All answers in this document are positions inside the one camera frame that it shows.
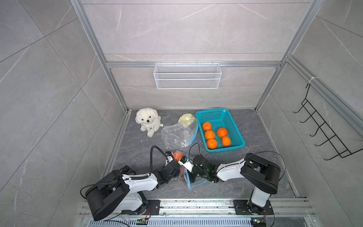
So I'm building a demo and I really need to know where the clear zip bag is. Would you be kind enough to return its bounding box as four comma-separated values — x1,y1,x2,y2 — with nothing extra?
161,121,199,150
178,159,207,190

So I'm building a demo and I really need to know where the orange one bag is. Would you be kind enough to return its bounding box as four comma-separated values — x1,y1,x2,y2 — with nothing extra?
206,138,218,149

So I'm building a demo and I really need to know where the orange two bag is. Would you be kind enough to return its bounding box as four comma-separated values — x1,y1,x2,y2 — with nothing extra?
204,130,216,141

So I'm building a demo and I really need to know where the orange three bag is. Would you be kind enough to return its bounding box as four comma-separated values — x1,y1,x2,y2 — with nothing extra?
221,136,231,147

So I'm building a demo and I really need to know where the orange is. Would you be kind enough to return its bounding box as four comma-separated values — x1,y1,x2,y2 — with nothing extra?
202,122,212,131

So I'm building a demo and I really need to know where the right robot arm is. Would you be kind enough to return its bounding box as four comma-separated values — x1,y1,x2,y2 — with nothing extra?
179,152,285,215

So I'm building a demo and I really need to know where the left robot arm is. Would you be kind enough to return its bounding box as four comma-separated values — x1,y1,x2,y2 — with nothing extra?
80,146,180,221

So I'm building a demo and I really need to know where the teal plastic basket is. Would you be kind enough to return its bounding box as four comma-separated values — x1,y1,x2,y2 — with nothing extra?
196,109,245,152

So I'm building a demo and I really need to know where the yellow tissue packet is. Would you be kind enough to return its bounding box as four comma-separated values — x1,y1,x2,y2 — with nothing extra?
178,113,196,127

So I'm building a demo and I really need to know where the white plush dog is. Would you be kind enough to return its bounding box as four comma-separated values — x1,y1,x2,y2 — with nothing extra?
135,108,164,138

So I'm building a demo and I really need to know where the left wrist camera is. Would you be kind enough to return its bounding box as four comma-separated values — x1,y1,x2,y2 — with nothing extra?
165,151,174,163

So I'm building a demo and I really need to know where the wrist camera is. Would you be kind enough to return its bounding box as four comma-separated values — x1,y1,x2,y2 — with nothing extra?
178,156,194,172
165,151,174,163

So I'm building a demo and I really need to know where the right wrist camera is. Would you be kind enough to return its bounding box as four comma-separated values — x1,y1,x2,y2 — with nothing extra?
178,156,194,172

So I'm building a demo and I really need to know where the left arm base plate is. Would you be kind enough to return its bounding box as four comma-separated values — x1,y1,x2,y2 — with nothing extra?
121,200,161,216

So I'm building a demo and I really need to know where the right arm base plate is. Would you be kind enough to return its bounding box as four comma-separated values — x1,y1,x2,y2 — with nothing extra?
233,200,274,215

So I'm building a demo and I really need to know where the aluminium rail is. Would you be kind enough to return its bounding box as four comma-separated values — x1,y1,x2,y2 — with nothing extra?
79,198,316,218

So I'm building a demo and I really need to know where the white wire wall basket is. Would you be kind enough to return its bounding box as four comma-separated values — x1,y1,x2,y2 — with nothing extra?
153,63,222,89

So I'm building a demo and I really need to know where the black wire hook rack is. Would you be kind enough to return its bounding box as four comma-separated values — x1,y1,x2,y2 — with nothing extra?
293,83,363,161

